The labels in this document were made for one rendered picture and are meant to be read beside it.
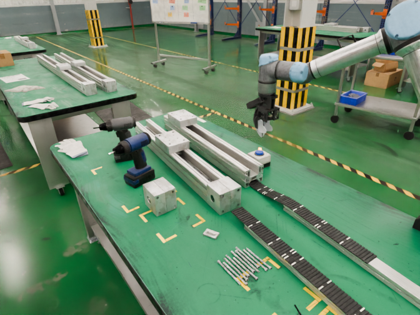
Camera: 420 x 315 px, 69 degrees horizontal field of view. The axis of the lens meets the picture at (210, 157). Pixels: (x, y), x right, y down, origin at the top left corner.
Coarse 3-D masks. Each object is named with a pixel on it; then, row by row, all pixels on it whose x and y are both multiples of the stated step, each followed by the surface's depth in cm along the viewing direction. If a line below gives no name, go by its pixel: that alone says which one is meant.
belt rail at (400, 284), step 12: (300, 216) 110; (312, 228) 107; (348, 252) 97; (360, 264) 93; (372, 264) 90; (384, 264) 90; (384, 276) 87; (396, 276) 86; (396, 288) 85; (408, 288) 82; (408, 300) 82
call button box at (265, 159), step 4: (252, 152) 147; (264, 152) 146; (252, 156) 144; (256, 156) 143; (260, 156) 143; (264, 156) 143; (268, 156) 144; (256, 160) 142; (260, 160) 142; (264, 160) 143; (268, 160) 145; (264, 164) 145; (268, 164) 146
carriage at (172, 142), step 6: (168, 132) 154; (174, 132) 154; (156, 138) 151; (162, 138) 148; (168, 138) 148; (174, 138) 148; (180, 138) 148; (162, 144) 146; (168, 144) 142; (174, 144) 142; (180, 144) 143; (186, 144) 145; (168, 150) 141; (174, 150) 143; (180, 150) 145
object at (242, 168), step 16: (176, 128) 176; (192, 128) 174; (192, 144) 163; (208, 144) 150; (224, 144) 150; (208, 160) 153; (224, 160) 141; (240, 160) 141; (240, 176) 132; (256, 176) 132
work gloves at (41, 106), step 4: (16, 36) 633; (36, 100) 244; (40, 100) 244; (44, 100) 242; (48, 100) 244; (24, 104) 236; (32, 104) 235; (36, 104) 235; (40, 104) 235; (44, 104) 233; (48, 104) 233; (52, 104) 231; (56, 104) 234; (40, 108) 227; (44, 108) 228; (52, 108) 227
